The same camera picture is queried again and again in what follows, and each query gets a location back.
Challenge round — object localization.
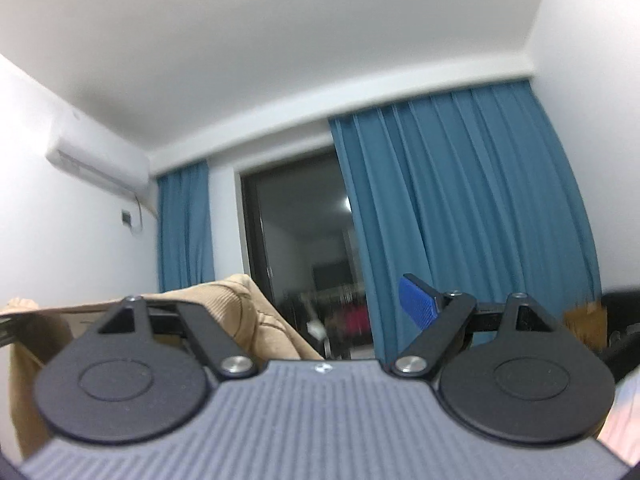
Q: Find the blue curtain left panel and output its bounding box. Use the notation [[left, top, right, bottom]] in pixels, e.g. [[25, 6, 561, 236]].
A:
[[157, 160, 215, 292]]

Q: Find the person's hand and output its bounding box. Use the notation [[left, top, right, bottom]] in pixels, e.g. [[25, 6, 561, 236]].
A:
[[3, 297, 39, 311]]

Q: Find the blue curtain right panel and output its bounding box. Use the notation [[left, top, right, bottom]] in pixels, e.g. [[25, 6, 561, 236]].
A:
[[330, 80, 601, 362]]

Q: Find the tan beige garment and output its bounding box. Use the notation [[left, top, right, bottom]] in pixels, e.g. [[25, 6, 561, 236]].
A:
[[1, 274, 321, 462]]

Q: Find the dark glass window door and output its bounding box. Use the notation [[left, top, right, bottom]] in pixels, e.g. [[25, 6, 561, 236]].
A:
[[240, 150, 374, 360]]

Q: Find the brown cardboard box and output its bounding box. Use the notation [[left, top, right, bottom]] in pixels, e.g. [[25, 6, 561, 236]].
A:
[[563, 301, 608, 351]]

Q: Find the blue curtain panel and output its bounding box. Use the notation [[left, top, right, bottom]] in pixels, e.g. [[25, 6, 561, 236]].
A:
[[330, 80, 601, 362], [157, 160, 215, 292]]

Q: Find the wall socket with plug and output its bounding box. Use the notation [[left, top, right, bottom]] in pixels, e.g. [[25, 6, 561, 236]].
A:
[[120, 209, 143, 235]]

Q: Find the white wall air conditioner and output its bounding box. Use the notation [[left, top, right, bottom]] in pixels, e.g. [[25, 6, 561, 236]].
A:
[[47, 108, 151, 197]]

